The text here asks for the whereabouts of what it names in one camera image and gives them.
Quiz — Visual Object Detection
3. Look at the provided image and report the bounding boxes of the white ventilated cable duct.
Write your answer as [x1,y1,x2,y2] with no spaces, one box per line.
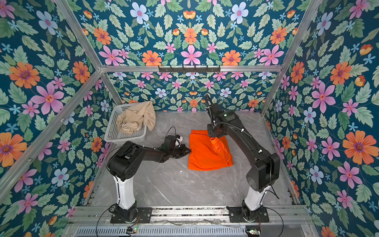
[74,226,247,237]

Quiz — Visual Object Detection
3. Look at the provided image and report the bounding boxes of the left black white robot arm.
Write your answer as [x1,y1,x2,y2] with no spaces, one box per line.
[107,135,191,223]

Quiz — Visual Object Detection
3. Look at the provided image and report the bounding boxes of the beige shorts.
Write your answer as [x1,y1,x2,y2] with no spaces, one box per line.
[116,101,156,135]

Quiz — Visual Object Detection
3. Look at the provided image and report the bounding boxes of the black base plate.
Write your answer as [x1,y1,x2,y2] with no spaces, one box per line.
[227,206,269,223]
[110,206,153,224]

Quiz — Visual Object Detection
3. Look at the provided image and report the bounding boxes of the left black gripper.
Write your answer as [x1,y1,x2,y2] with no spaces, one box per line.
[168,144,192,159]

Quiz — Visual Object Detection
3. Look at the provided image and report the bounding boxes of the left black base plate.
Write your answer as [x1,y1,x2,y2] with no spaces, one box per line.
[110,206,153,224]

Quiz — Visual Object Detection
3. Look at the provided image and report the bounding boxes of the black hook rail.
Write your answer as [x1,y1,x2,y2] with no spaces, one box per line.
[158,66,221,73]

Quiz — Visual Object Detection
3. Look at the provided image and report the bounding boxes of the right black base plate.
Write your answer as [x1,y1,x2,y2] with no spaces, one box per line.
[227,206,269,223]

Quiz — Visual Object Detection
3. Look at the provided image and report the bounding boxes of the white plastic laundry basket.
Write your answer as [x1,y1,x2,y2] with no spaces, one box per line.
[103,103,148,145]

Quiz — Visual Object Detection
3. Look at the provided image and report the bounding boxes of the orange shorts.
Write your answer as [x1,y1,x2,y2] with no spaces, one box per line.
[189,130,234,171]

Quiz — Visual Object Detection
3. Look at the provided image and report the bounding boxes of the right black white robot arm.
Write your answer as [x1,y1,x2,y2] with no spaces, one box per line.
[205,94,281,222]

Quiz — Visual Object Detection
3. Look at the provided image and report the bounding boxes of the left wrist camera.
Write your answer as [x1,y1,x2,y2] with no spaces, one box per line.
[175,134,183,147]

